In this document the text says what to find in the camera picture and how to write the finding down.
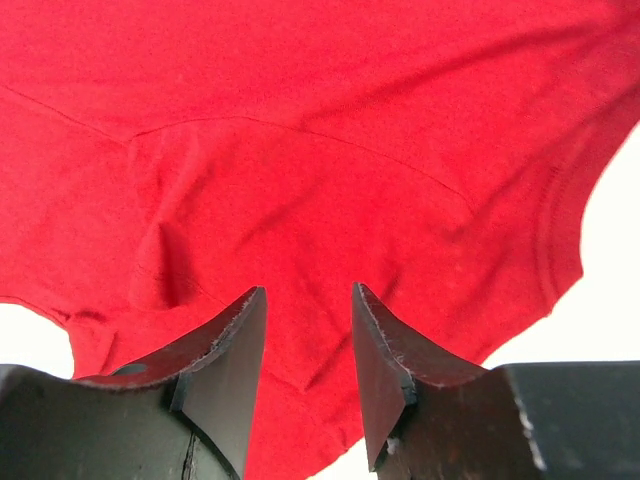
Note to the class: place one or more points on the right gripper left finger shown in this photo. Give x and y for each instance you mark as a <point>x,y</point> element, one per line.
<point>184,411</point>

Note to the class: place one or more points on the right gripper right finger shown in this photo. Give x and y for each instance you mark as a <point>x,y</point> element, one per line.
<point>429,414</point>

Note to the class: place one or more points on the dark red t shirt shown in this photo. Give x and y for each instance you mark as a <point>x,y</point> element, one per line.
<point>159,158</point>

